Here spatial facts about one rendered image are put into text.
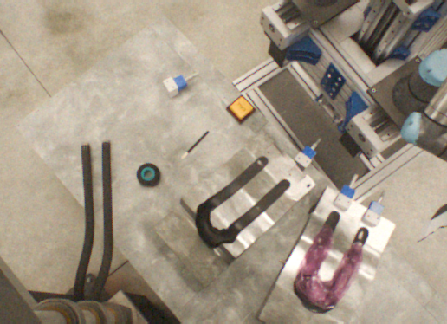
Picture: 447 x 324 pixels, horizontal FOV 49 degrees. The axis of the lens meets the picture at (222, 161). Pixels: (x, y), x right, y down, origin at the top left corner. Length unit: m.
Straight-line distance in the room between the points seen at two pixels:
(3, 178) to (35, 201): 0.21
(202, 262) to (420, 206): 1.46
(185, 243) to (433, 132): 0.83
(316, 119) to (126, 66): 1.03
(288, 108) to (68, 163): 1.17
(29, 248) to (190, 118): 1.20
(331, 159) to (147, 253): 1.12
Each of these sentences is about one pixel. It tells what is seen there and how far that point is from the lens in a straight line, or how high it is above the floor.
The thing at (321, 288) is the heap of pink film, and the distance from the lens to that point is 1.63.
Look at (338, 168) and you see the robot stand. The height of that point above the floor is 0.21.
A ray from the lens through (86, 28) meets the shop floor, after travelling 3.00.
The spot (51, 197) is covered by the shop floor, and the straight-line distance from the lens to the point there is 2.67.
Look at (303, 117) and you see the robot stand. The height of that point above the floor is 0.21.
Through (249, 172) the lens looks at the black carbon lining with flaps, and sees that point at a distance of 1.67.
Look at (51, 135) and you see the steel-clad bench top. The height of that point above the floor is 0.80.
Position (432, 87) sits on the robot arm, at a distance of 1.55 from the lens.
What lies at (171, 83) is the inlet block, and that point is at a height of 0.85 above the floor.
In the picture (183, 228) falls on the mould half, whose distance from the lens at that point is 1.65.
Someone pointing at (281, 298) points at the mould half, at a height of 0.91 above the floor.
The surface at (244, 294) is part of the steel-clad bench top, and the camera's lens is 1.70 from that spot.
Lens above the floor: 2.49
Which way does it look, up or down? 73 degrees down
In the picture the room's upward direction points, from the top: 7 degrees clockwise
